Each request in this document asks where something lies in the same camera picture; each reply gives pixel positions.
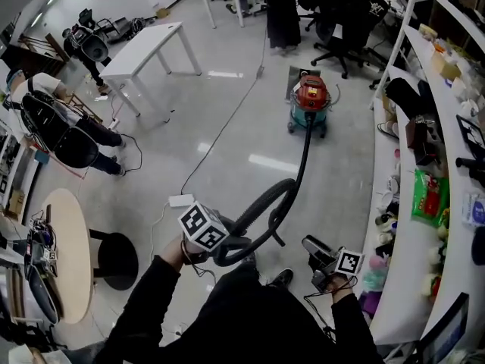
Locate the white perforated metal shelving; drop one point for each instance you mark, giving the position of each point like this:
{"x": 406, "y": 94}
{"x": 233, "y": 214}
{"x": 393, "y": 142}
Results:
{"x": 411, "y": 260}

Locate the white power strip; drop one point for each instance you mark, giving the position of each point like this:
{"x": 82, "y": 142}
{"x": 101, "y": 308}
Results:
{"x": 114, "y": 123}
{"x": 182, "y": 200}

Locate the wooden stool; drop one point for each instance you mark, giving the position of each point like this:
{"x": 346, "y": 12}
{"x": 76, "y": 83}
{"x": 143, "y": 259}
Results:
{"x": 87, "y": 112}

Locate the person's left shoe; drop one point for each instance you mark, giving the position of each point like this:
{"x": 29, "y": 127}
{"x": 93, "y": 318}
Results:
{"x": 250, "y": 264}

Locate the white display shelf unit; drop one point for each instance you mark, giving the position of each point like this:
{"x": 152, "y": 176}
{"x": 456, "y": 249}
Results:
{"x": 22, "y": 173}

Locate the person's left forearm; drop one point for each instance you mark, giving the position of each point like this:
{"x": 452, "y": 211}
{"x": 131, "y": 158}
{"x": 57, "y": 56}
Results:
{"x": 159, "y": 275}

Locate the black bag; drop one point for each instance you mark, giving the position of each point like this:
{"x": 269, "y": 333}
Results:
{"x": 405, "y": 97}

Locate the person's black clothed torso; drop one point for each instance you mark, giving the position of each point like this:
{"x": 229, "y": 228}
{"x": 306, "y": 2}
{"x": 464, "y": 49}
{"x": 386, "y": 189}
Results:
{"x": 257, "y": 317}

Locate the idle hand-held gripper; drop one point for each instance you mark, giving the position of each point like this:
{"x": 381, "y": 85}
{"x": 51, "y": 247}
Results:
{"x": 49, "y": 255}

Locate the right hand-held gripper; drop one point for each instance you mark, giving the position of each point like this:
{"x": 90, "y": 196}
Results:
{"x": 348, "y": 263}

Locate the white rectangular table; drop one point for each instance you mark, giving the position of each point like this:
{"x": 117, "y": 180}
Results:
{"x": 144, "y": 48}

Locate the sunflower bouquet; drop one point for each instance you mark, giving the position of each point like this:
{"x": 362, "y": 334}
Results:
{"x": 439, "y": 233}

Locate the white and blue packet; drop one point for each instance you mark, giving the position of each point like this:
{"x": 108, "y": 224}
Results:
{"x": 473, "y": 209}

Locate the cardboard box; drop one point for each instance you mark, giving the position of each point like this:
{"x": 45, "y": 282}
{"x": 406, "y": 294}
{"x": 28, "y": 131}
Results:
{"x": 163, "y": 12}

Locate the thin metal flexible tube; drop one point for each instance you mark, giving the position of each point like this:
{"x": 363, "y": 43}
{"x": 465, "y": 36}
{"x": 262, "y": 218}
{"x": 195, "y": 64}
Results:
{"x": 340, "y": 96}

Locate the black office chair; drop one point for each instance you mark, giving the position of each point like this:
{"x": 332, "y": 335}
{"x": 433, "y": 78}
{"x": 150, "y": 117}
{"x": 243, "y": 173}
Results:
{"x": 113, "y": 29}
{"x": 329, "y": 13}

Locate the brown box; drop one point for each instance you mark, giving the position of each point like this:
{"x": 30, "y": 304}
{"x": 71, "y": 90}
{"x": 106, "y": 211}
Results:
{"x": 420, "y": 139}

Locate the person's shoe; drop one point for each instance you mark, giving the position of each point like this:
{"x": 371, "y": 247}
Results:
{"x": 250, "y": 264}
{"x": 282, "y": 277}

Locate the round wooden table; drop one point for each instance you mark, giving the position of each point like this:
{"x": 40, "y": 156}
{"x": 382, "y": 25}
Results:
{"x": 68, "y": 241}

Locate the red and green vacuum cleaner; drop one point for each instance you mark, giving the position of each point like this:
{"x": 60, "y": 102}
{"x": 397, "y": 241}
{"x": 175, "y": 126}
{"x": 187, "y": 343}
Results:
{"x": 312, "y": 93}

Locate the person's right shoe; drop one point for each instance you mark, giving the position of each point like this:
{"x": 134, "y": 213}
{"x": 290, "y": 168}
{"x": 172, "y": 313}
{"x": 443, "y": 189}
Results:
{"x": 282, "y": 277}

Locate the black display screen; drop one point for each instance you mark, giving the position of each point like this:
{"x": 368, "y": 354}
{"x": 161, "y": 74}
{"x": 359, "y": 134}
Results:
{"x": 447, "y": 332}

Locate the green snack packet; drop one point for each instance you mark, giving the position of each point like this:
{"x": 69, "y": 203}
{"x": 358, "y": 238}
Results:
{"x": 430, "y": 203}

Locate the person's right forearm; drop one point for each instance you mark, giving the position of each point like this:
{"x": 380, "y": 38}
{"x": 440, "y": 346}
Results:
{"x": 352, "y": 324}

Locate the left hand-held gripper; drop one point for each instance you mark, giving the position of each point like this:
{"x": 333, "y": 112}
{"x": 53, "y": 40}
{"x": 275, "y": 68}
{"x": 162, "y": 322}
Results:
{"x": 202, "y": 226}

